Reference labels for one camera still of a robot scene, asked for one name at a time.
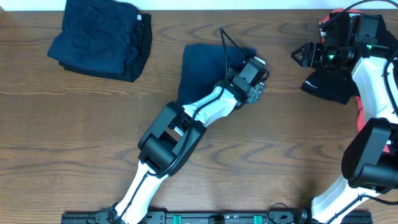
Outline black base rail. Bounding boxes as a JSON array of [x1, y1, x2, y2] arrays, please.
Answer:
[[60, 210, 373, 224]]

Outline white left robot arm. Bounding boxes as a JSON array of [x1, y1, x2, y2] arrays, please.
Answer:
[[106, 57, 269, 223]]

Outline blue shorts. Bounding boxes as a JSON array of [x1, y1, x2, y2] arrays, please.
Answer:
[[177, 44, 256, 105]]

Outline folded dark navy garment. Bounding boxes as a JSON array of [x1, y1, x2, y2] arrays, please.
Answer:
[[47, 0, 152, 82]]

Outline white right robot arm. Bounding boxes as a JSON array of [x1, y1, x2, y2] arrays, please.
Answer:
[[291, 9, 397, 223]]

